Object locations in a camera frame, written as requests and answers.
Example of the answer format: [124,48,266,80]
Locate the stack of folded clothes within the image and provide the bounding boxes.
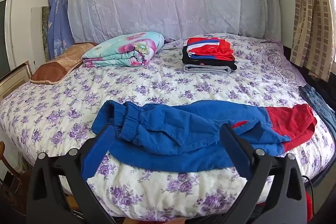
[182,46,238,73]

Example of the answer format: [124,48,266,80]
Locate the black furniture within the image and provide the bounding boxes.
[289,47,336,188]

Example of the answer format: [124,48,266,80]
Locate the wooden chair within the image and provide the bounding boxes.
[0,141,34,216]

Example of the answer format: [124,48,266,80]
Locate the blue and red pants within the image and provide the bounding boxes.
[91,100,318,172]

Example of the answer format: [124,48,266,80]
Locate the black cable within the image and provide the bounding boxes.
[301,175,315,195]

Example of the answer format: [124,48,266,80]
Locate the picture frame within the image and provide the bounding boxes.
[0,61,33,101]

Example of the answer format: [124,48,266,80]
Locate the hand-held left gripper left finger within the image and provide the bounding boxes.
[26,123,117,224]

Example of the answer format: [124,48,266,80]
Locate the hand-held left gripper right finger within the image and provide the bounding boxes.
[220,124,307,224]

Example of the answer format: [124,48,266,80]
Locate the folded red and blue garment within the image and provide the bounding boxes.
[186,37,236,62]

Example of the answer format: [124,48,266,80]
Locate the dark marbled panel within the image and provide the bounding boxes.
[31,6,51,62]

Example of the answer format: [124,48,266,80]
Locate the white door frame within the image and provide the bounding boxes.
[0,0,17,77]

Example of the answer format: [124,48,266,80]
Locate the folded grey garment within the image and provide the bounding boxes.
[183,64,234,74]

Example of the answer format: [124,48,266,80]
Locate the beige checked curtain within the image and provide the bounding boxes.
[289,0,336,83]

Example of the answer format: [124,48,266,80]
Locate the red cloth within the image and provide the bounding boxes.
[304,191,316,224]

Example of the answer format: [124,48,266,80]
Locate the brown pillow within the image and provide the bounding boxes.
[30,42,99,85]

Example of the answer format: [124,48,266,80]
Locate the folded floral blanket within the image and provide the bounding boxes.
[82,32,165,68]

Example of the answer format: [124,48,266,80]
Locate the blue jeans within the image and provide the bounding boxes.
[299,84,336,140]

